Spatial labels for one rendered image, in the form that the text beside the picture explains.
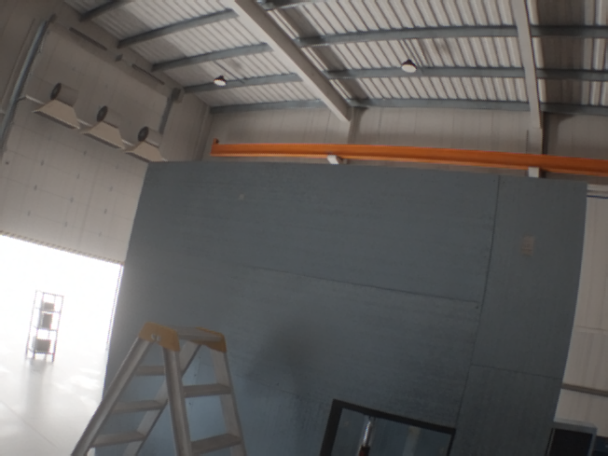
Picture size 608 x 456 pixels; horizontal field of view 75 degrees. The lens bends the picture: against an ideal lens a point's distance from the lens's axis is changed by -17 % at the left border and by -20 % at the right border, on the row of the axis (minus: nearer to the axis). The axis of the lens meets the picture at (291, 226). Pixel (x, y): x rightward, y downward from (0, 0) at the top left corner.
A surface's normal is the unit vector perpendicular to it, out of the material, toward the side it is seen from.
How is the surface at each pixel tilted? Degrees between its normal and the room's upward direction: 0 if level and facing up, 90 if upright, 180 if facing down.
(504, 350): 90
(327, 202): 90
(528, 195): 90
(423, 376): 90
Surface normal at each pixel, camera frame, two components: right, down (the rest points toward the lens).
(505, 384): -0.51, -0.22
